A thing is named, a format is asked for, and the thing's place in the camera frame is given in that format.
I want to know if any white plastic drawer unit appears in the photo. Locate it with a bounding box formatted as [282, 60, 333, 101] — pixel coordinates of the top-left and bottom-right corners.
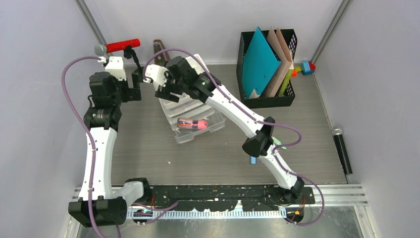
[157, 54, 226, 145]

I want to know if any green illustrated book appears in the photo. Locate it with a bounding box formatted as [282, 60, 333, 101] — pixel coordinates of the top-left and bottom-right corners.
[278, 69, 294, 96]

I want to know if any pink cardboard folder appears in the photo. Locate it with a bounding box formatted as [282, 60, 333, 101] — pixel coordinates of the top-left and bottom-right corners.
[261, 26, 293, 98]

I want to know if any black mesh file organizer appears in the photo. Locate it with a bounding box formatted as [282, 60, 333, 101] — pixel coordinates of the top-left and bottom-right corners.
[236, 28, 298, 109]

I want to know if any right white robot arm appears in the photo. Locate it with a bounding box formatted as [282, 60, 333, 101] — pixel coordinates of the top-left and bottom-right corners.
[144, 55, 305, 204]

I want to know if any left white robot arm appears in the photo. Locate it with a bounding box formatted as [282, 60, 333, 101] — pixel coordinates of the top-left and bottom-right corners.
[68, 71, 153, 228]

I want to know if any black microphone stand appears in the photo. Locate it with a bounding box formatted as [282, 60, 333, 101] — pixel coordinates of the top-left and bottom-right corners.
[123, 45, 143, 72]

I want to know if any brown wooden metronome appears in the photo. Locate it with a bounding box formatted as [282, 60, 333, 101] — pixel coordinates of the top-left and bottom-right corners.
[153, 39, 170, 66]

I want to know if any teal folder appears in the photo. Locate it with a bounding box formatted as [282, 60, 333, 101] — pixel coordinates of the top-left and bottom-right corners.
[241, 27, 279, 99]

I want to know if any blue red toy block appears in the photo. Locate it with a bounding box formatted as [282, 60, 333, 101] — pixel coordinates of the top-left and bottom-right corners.
[301, 61, 316, 75]

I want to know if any black microphone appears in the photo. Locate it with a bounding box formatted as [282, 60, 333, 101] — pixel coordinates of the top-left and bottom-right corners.
[331, 127, 353, 175]

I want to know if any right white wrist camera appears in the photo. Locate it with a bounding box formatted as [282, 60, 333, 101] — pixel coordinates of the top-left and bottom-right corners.
[143, 64, 168, 91]

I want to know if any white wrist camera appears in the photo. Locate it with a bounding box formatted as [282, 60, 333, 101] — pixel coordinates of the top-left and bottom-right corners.
[143, 64, 168, 91]
[98, 57, 127, 81]

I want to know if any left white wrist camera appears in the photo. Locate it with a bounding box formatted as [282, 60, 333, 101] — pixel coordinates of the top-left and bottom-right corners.
[98, 57, 127, 81]

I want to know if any red handled microphone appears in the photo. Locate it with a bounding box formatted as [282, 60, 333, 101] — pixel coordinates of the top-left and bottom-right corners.
[94, 39, 141, 57]

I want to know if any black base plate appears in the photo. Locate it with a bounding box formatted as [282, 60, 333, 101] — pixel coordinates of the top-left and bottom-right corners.
[133, 184, 315, 212]

